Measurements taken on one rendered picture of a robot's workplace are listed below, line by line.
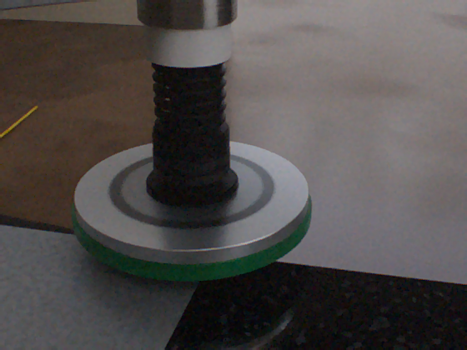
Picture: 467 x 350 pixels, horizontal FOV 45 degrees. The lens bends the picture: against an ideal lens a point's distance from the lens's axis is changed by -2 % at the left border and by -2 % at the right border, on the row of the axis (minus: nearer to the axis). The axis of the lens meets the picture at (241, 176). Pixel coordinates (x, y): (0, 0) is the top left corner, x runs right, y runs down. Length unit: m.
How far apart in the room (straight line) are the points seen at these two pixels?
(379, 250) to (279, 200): 1.65
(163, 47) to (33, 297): 0.23
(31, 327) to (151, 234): 0.12
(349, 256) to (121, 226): 1.66
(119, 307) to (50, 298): 0.06
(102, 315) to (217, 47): 0.23
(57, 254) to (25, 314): 0.08
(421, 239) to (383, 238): 0.14
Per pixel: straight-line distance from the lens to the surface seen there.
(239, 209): 0.49
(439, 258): 2.16
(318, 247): 2.11
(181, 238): 0.45
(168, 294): 0.49
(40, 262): 0.55
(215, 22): 0.45
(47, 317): 0.49
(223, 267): 0.45
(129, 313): 0.48
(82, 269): 0.53
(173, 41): 0.45
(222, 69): 0.48
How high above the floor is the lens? 1.17
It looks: 27 degrees down
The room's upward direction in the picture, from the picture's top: 1 degrees clockwise
